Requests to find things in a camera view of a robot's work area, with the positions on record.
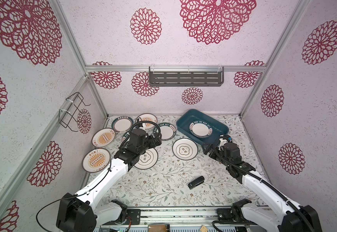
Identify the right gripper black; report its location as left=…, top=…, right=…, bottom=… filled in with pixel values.
left=202, top=142, right=230, bottom=169

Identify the white plate cloud motif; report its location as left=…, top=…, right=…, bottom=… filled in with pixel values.
left=172, top=138, right=198, bottom=160
left=134, top=148, right=158, bottom=170

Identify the green rim plate front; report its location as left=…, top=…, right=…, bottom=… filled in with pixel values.
left=189, top=120, right=213, bottom=138

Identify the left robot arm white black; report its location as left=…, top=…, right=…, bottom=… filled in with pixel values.
left=55, top=128, right=162, bottom=232

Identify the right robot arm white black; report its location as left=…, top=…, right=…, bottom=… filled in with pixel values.
left=202, top=135, right=322, bottom=232

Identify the teal plastic bin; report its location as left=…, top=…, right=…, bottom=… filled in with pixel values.
left=176, top=109, right=229, bottom=145

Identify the green red rim plate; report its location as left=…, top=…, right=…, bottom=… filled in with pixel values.
left=111, top=116, right=134, bottom=133

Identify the orange sunburst plate back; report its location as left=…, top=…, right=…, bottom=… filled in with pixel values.
left=136, top=113, right=158, bottom=129

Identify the orange sunburst plate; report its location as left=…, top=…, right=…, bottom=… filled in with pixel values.
left=81, top=148, right=111, bottom=173
left=136, top=113, right=158, bottom=129
left=92, top=128, right=116, bottom=148

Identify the black stapler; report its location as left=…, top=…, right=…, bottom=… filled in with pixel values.
left=187, top=176, right=205, bottom=189

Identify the orange sunburst plate front left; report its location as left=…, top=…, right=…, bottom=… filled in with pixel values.
left=81, top=148, right=111, bottom=173

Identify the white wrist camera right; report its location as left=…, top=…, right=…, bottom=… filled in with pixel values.
left=218, top=138, right=230, bottom=148

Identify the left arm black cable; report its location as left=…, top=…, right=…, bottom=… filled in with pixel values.
left=36, top=120, right=162, bottom=232

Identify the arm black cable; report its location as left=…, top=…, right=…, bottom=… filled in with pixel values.
left=211, top=150, right=317, bottom=232
left=36, top=120, right=162, bottom=232

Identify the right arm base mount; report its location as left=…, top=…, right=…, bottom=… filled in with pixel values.
left=216, top=199, right=252, bottom=223

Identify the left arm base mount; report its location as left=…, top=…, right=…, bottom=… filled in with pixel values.
left=110, top=200, right=141, bottom=225

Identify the black wire wall rack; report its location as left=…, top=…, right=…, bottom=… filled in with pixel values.
left=58, top=92, right=91, bottom=132

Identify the grey wall shelf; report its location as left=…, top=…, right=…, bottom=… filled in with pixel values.
left=148, top=66, right=224, bottom=87

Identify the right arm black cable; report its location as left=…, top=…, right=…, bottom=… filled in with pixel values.
left=211, top=150, right=317, bottom=232

